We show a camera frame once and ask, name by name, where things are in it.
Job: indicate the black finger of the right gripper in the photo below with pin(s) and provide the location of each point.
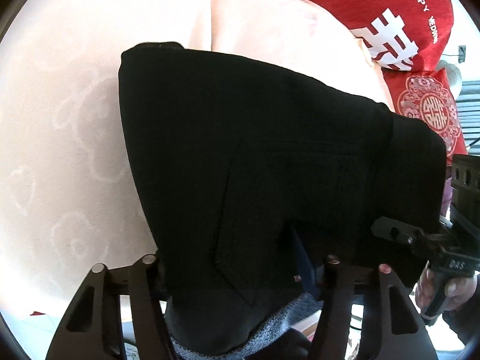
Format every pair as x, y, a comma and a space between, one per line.
400, 234

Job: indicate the peach cushion cover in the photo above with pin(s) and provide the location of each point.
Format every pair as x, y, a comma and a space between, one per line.
67, 195

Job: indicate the red embroidered pillow right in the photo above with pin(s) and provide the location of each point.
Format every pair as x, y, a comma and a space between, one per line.
427, 96

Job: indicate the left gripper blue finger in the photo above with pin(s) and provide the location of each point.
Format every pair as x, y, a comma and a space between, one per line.
311, 277

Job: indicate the black pants with blue trim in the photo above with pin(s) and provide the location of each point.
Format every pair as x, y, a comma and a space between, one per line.
247, 172

